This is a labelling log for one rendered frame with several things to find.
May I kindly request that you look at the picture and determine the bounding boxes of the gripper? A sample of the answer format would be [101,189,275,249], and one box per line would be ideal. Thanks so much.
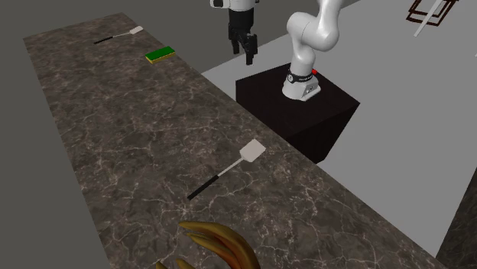
[228,8,259,66]

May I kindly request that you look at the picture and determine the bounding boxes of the green and yellow sponge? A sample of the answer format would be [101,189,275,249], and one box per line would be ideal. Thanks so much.
[144,46,177,65]

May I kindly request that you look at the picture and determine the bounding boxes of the black robot stand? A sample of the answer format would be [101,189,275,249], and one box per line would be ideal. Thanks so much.
[235,62,362,165]

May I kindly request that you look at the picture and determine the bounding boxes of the bunch of yellow bananas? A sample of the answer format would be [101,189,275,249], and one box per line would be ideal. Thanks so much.
[154,221,261,269]

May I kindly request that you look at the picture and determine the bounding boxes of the large silver spatula black handle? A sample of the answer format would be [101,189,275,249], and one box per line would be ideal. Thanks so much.
[187,138,267,201]

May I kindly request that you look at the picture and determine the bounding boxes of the small silver spatula black handle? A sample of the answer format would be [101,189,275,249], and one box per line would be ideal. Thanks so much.
[92,25,144,45]

